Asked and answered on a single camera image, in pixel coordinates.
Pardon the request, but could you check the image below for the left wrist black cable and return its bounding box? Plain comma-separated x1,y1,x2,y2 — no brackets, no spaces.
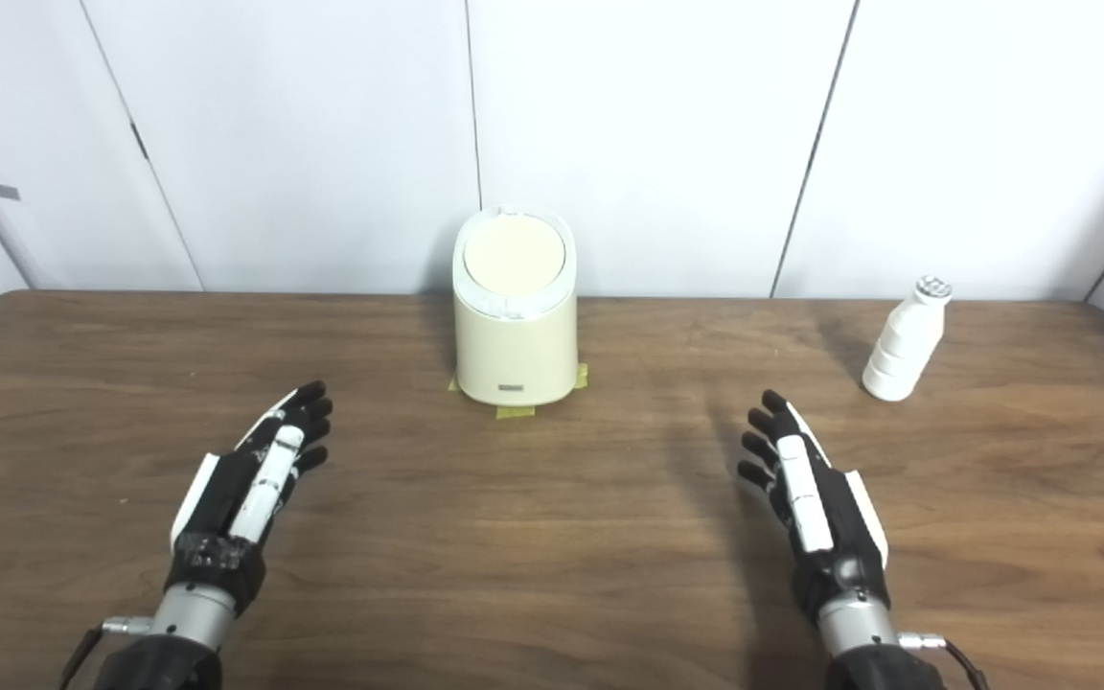
58,618,152,690

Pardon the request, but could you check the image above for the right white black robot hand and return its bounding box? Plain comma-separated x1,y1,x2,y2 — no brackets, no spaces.
737,388,893,624

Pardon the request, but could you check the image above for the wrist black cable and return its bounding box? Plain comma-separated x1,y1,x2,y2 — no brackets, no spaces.
58,618,152,690
897,632,989,690

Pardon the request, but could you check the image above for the small white plastic bottle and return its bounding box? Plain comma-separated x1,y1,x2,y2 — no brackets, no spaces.
862,276,954,403

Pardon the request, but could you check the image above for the cream-colored bin with lid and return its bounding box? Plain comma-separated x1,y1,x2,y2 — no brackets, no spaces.
451,203,580,406

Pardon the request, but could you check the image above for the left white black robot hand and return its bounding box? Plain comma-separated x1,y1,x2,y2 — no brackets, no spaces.
167,380,334,616

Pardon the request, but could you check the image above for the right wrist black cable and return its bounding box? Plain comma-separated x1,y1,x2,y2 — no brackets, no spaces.
897,632,989,690

